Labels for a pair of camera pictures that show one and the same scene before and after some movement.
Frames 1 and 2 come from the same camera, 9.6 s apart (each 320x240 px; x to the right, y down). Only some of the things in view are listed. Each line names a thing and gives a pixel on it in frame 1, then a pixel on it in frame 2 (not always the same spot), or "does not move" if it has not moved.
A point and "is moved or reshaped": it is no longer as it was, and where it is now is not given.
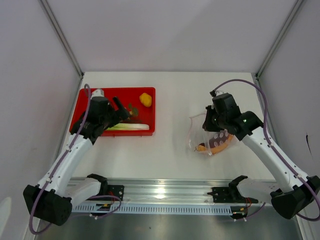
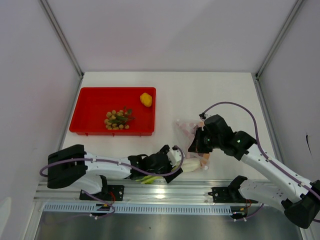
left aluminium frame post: [47, 8] does not move
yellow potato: [146, 99] does not move
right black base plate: [223, 195] does not move
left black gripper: [119, 115] → [169, 178]
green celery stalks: [126, 126] → [189, 165]
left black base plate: [114, 190] does not move
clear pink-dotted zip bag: [206, 142] is moved or reshaped
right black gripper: [207, 126] → [196, 146]
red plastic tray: [139, 102] does not move
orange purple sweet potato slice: [218, 140] is moved or reshaped
